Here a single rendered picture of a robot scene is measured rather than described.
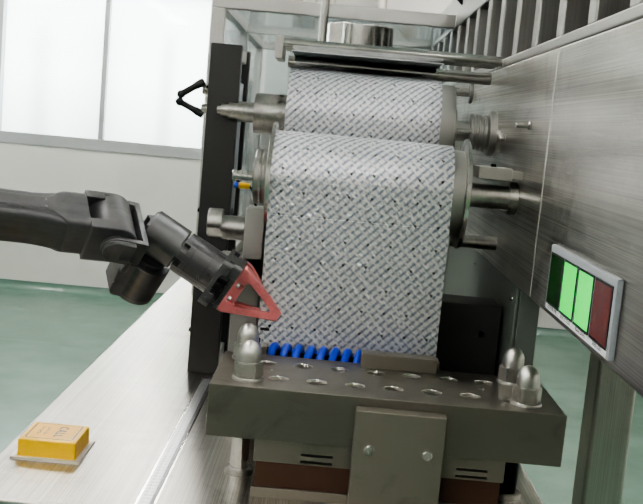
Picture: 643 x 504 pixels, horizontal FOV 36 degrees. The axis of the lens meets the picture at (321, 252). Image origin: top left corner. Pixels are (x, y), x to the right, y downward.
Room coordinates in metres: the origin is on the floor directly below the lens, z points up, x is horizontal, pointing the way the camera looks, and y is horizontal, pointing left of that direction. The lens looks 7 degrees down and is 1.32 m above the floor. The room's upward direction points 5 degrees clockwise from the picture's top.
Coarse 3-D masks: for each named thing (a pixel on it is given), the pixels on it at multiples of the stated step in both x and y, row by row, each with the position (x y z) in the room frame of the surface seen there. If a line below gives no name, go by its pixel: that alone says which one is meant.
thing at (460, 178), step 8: (456, 152) 1.31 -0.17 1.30; (464, 152) 1.31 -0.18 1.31; (456, 160) 1.29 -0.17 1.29; (464, 160) 1.29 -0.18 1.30; (456, 168) 1.28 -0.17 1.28; (464, 168) 1.28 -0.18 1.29; (456, 176) 1.27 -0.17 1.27; (464, 176) 1.27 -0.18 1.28; (456, 184) 1.27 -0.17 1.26; (464, 184) 1.27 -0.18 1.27; (264, 192) 1.27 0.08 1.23; (456, 192) 1.27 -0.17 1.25; (464, 192) 1.27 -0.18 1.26; (456, 200) 1.27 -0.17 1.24; (464, 200) 1.27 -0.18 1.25; (456, 208) 1.27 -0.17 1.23; (456, 216) 1.27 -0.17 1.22; (456, 224) 1.28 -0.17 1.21; (456, 232) 1.29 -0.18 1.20
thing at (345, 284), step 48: (288, 240) 1.26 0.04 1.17; (336, 240) 1.26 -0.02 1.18; (384, 240) 1.26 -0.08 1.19; (432, 240) 1.26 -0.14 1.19; (288, 288) 1.26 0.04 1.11; (336, 288) 1.26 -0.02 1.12; (384, 288) 1.26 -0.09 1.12; (432, 288) 1.26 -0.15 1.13; (288, 336) 1.26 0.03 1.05; (336, 336) 1.26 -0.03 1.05; (384, 336) 1.26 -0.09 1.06; (432, 336) 1.26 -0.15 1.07
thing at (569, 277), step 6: (570, 264) 0.97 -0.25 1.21; (564, 270) 0.99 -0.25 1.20; (570, 270) 0.96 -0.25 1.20; (576, 270) 0.94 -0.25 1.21; (564, 276) 0.98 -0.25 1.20; (570, 276) 0.96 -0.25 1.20; (564, 282) 0.98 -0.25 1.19; (570, 282) 0.96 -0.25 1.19; (564, 288) 0.98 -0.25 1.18; (570, 288) 0.95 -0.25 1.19; (564, 294) 0.97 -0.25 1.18; (570, 294) 0.95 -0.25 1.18; (564, 300) 0.97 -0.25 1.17; (570, 300) 0.95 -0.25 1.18; (564, 306) 0.97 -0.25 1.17; (570, 306) 0.94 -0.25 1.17; (564, 312) 0.96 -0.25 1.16; (570, 312) 0.94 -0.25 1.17; (570, 318) 0.94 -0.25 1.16
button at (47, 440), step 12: (24, 432) 1.15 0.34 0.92; (36, 432) 1.15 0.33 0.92; (48, 432) 1.16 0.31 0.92; (60, 432) 1.16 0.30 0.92; (72, 432) 1.17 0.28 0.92; (84, 432) 1.17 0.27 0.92; (24, 444) 1.13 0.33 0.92; (36, 444) 1.13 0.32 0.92; (48, 444) 1.13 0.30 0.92; (60, 444) 1.13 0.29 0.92; (72, 444) 1.13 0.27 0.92; (84, 444) 1.17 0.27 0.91; (36, 456) 1.13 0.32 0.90; (48, 456) 1.13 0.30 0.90; (60, 456) 1.13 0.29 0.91; (72, 456) 1.13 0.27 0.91
